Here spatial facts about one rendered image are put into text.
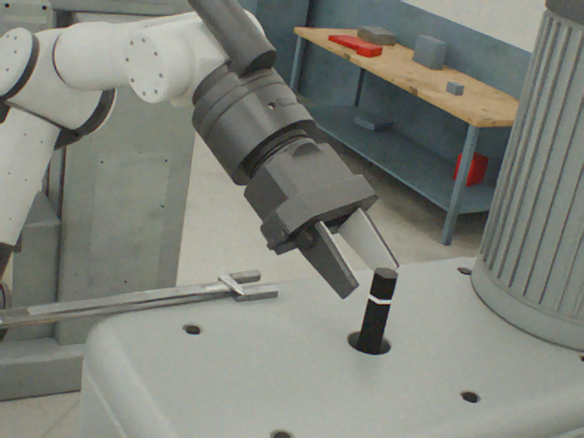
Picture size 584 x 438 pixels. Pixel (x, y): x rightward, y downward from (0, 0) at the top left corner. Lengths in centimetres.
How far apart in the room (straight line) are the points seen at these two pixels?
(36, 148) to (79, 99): 7
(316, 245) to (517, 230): 20
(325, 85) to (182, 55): 745
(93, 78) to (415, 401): 46
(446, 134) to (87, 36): 606
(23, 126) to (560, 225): 57
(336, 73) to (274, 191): 735
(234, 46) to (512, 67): 570
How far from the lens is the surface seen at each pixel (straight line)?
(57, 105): 99
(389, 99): 743
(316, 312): 77
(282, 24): 816
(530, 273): 81
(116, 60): 86
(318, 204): 70
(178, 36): 77
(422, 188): 603
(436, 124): 698
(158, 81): 76
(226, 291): 77
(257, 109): 73
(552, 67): 79
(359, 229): 75
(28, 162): 100
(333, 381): 69
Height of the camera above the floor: 227
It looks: 23 degrees down
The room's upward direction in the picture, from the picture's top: 10 degrees clockwise
